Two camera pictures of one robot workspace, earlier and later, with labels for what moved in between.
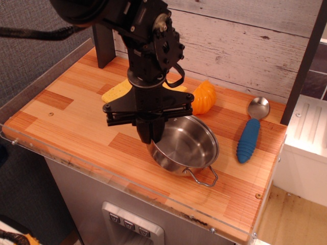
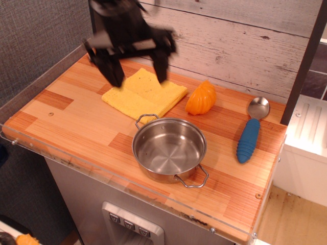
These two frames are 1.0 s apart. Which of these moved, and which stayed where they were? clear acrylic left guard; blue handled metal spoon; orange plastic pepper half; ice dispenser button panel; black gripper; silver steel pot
Moved: silver steel pot; black gripper
Stayed: clear acrylic left guard; ice dispenser button panel; orange plastic pepper half; blue handled metal spoon
